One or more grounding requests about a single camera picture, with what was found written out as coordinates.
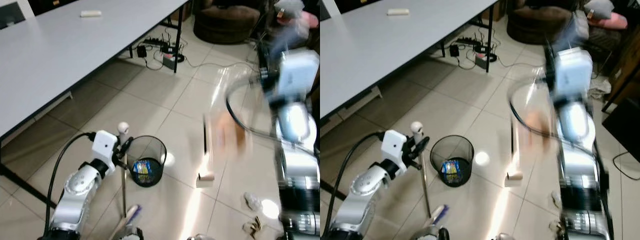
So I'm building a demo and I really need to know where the broom with white knob handle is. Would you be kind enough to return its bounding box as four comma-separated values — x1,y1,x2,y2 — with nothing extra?
410,121,451,235
107,121,143,240

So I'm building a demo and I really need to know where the black mesh wastebasket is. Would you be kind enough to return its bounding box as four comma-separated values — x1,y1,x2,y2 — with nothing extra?
125,135,168,188
429,134,475,189

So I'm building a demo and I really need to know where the blue snack package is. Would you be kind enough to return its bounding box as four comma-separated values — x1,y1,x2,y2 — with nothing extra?
132,158,153,184
441,159,464,185

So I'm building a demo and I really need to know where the grey pillow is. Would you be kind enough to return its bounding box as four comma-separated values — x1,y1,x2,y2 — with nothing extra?
583,0,615,20
274,0,306,19

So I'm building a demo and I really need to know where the brown round beanbag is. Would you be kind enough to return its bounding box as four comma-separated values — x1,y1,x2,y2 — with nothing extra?
506,4,572,45
193,4,262,45

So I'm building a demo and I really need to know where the white framed dark panel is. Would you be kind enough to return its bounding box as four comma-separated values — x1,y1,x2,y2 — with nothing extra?
0,0,36,30
320,0,342,17

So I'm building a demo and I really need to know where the white crumpled cloth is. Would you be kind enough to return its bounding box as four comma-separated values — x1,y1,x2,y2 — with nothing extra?
589,77,612,99

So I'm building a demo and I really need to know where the grey table with black legs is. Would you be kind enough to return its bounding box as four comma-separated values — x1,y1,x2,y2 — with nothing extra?
0,0,191,210
320,0,500,201

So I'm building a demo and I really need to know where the black power strip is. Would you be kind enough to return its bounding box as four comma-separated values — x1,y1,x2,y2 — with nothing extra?
455,36,484,50
143,38,172,52

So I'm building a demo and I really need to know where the black cabinet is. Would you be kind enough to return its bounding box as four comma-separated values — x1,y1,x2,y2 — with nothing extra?
601,96,640,164

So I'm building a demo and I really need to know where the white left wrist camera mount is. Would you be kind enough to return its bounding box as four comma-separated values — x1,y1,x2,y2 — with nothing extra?
92,130,120,169
380,129,409,169

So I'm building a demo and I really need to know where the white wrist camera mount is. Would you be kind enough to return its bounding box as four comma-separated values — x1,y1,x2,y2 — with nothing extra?
276,48,320,102
380,129,409,169
552,47,594,100
92,130,120,169

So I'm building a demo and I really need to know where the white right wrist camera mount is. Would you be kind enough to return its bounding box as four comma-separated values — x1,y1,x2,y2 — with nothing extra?
276,48,320,102
552,47,594,100

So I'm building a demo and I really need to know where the thin white floor cable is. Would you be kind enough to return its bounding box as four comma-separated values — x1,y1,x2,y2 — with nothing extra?
183,55,262,72
496,54,551,71

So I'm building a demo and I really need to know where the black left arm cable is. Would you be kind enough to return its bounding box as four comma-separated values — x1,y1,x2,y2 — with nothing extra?
44,132,97,237
324,131,386,237

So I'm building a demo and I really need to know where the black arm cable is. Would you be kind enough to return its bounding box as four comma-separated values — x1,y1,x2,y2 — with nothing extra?
508,82,608,166
324,131,386,237
225,82,321,157
44,132,97,237

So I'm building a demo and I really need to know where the beige dustpan with thin handle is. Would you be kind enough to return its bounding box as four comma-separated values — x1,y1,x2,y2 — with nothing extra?
196,116,216,189
504,116,524,188

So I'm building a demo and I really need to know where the black box with cables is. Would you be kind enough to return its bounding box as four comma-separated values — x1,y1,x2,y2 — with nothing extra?
162,52,186,70
474,50,499,70

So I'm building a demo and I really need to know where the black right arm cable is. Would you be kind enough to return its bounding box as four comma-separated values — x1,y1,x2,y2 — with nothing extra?
225,82,321,157
508,82,608,166

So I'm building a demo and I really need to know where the black floor cable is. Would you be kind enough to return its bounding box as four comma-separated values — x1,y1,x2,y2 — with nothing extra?
612,150,640,181

